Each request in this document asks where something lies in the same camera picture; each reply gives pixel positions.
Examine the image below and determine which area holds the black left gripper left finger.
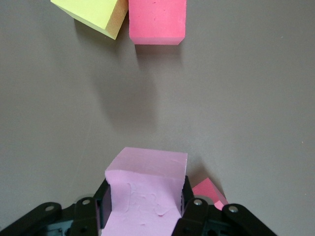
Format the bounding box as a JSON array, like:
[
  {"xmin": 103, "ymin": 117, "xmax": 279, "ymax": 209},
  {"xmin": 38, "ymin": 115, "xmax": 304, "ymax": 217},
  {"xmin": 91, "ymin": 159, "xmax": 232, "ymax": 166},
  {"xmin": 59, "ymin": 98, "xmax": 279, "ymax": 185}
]
[{"xmin": 0, "ymin": 179, "xmax": 113, "ymax": 236}]

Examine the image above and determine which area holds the yellow foam cube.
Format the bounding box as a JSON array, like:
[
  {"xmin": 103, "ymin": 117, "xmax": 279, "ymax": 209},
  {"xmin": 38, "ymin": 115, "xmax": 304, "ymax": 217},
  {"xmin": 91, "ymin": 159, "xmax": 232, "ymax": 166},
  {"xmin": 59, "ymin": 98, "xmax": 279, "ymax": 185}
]
[{"xmin": 50, "ymin": 0, "xmax": 128, "ymax": 40}]

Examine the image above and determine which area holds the red foam cube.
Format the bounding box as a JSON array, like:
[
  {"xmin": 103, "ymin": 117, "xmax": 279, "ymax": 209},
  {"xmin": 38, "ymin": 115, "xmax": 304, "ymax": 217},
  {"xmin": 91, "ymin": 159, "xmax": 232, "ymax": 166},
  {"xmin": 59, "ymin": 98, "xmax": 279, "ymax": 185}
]
[
  {"xmin": 191, "ymin": 177, "xmax": 229, "ymax": 211},
  {"xmin": 127, "ymin": 0, "xmax": 187, "ymax": 45}
]

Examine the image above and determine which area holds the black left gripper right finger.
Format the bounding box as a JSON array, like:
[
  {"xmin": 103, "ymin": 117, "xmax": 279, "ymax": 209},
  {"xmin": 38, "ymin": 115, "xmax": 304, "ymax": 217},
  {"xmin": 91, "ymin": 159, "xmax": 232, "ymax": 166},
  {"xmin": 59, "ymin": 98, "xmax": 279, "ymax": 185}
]
[{"xmin": 173, "ymin": 175, "xmax": 277, "ymax": 236}]

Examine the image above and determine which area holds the pink foam cube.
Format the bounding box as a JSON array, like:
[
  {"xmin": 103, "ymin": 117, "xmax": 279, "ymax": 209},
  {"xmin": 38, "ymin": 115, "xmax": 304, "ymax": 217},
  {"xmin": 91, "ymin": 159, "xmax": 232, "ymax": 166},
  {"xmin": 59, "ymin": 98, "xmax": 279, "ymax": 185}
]
[{"xmin": 100, "ymin": 147, "xmax": 189, "ymax": 236}]

